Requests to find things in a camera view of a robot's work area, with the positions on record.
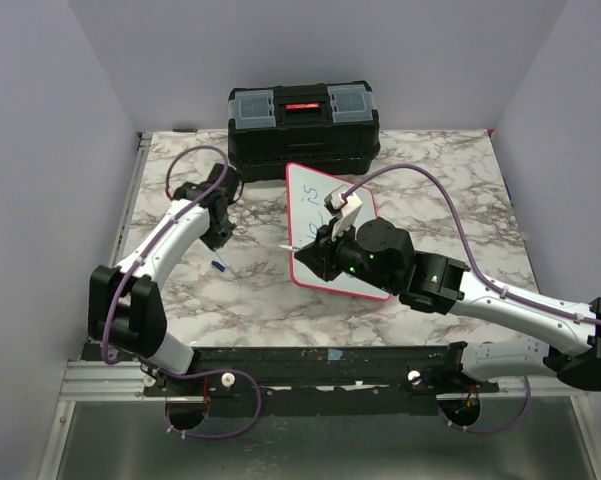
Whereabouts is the blue tape piece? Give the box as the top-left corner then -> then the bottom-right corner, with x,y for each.
327,348 -> 343,361

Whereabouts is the pink framed whiteboard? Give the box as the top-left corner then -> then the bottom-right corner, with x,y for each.
284,162 -> 394,303

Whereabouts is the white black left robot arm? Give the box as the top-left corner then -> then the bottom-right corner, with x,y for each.
88,164 -> 240,395

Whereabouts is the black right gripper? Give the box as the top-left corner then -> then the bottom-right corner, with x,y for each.
295,217 -> 397,295

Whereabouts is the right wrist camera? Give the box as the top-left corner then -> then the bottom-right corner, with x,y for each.
324,185 -> 363,241

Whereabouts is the black mounting rail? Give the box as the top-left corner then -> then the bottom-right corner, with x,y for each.
142,343 -> 498,417

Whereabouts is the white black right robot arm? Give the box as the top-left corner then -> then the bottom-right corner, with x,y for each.
293,218 -> 601,392

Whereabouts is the aluminium frame rail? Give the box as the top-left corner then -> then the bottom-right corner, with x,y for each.
89,132 -> 154,344

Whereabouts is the black plastic toolbox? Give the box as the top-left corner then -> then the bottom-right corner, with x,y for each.
228,80 -> 381,183

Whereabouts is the blue marker cap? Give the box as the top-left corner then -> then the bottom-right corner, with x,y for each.
211,260 -> 226,272

